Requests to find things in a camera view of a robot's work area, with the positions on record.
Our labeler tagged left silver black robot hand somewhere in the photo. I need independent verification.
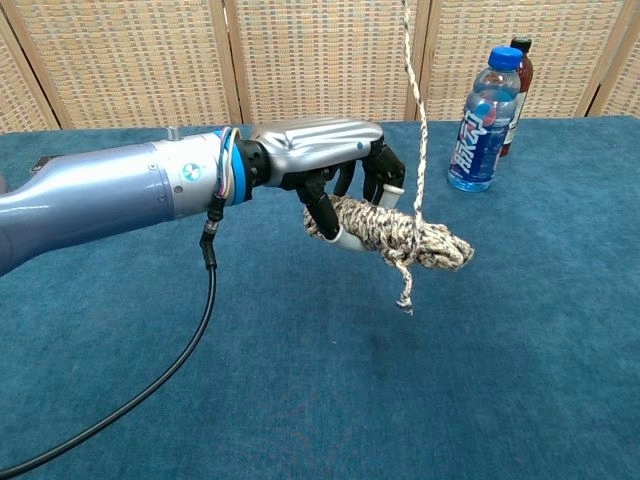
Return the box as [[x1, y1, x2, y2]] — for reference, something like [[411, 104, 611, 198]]
[[244, 117, 407, 254]]

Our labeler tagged beige braided rope bundle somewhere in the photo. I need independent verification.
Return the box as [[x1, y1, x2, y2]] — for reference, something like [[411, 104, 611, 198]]
[[302, 0, 475, 317]]

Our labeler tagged woven folding screen panel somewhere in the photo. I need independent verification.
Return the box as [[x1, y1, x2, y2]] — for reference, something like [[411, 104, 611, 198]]
[[0, 9, 61, 134], [417, 0, 640, 122], [589, 29, 640, 119], [2, 0, 244, 130], [223, 0, 432, 126]]

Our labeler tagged blue sports drink bottle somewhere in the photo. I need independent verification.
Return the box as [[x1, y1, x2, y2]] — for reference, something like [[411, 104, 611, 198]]
[[446, 46, 524, 194]]

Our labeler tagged dark brown black-capped bottle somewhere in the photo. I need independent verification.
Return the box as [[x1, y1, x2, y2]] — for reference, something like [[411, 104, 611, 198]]
[[498, 37, 534, 159]]

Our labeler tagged blue table cloth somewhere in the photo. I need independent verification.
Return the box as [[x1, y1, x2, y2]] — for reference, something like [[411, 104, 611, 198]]
[[0, 115, 640, 480]]

